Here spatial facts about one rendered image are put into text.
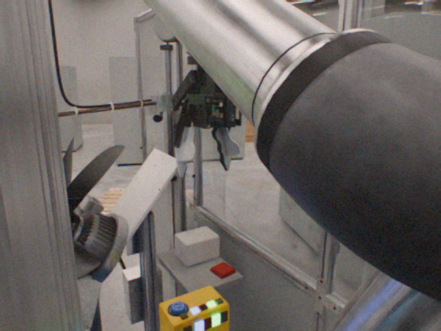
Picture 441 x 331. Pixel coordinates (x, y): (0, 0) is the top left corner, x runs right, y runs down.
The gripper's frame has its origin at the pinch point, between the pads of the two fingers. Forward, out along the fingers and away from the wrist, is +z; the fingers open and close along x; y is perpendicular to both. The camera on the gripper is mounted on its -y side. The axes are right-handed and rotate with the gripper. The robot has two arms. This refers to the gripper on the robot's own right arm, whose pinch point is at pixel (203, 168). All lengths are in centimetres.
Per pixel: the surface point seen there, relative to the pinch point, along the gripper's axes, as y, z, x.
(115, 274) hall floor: -209, 148, 25
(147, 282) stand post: -59, 62, 7
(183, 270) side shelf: -60, 62, 23
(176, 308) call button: -13.7, 39.9, -0.9
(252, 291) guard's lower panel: -42, 70, 46
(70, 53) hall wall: -1265, -103, 152
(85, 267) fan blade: -27.6, 29.8, -19.3
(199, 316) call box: -9.5, 41.1, 3.6
